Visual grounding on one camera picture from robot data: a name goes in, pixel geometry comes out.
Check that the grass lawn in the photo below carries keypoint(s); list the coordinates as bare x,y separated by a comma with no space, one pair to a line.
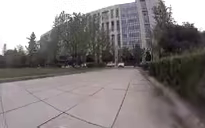
26,72

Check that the dark low hedge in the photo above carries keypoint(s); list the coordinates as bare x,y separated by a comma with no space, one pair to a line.
16,61

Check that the green hedge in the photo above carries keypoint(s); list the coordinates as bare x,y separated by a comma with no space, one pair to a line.
186,73

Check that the large glass office building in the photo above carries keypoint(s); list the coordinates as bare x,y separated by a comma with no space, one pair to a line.
130,26

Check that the row of trees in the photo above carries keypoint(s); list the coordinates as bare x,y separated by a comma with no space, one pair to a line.
73,36

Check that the grey concrete slab pavement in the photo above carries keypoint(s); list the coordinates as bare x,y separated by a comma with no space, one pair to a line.
90,100

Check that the white car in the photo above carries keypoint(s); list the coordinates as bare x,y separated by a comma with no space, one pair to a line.
111,64
120,64

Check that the trees behind hedge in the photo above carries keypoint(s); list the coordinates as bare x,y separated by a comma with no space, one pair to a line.
180,35

